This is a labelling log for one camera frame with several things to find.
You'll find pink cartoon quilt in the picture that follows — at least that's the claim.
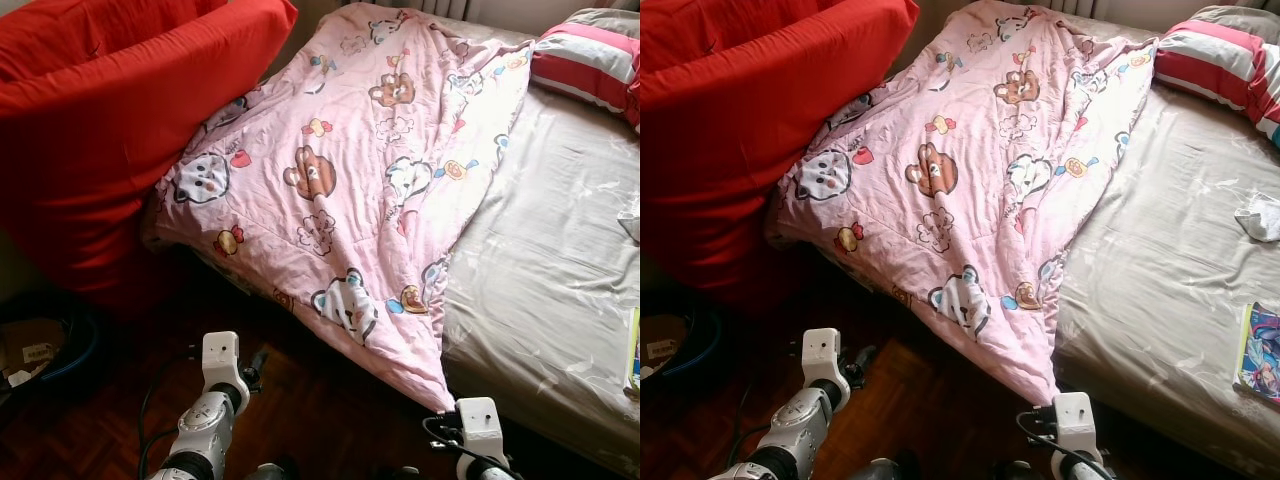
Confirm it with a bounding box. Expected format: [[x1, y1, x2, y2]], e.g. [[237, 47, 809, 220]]
[[765, 0, 1159, 406], [145, 2, 536, 413]]

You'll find colourful comic book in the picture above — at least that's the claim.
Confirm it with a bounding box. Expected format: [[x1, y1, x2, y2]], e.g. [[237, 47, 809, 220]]
[[625, 308, 641, 396], [1235, 302, 1280, 403]]

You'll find silver robot left leg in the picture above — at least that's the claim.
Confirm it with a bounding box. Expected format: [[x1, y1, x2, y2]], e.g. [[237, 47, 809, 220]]
[[850, 455, 916, 480], [245, 458, 301, 480]]

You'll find blue plastic hoop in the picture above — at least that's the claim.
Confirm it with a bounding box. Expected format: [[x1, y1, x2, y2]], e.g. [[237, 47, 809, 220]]
[[680, 310, 724, 376], [40, 320, 101, 381]]

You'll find black waste bin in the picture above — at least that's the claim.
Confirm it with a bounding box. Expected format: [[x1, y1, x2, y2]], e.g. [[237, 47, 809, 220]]
[[640, 300, 726, 386], [0, 290, 101, 396]]

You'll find bed with beige sheet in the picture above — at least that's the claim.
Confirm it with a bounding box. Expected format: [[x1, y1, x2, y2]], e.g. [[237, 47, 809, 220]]
[[150, 0, 641, 471], [780, 0, 1280, 476]]

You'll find brown cardboard piece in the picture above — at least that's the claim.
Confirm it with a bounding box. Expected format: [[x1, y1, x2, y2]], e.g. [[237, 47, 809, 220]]
[[0, 320, 63, 386], [640, 315, 691, 376]]

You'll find red folded mattress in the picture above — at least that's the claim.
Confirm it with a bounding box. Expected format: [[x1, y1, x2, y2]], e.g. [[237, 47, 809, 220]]
[[640, 0, 921, 301], [0, 0, 299, 301]]

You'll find red white blue striped pillow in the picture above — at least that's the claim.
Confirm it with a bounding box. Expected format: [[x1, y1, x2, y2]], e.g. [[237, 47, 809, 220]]
[[530, 22, 641, 126], [1153, 18, 1280, 149]]

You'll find grey pillow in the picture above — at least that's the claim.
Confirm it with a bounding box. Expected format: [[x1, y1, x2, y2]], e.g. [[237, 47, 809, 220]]
[[560, 8, 641, 39], [1185, 5, 1280, 46]]

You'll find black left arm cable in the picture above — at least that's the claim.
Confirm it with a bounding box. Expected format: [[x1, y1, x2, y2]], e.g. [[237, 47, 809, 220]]
[[735, 380, 801, 471], [135, 345, 206, 480]]

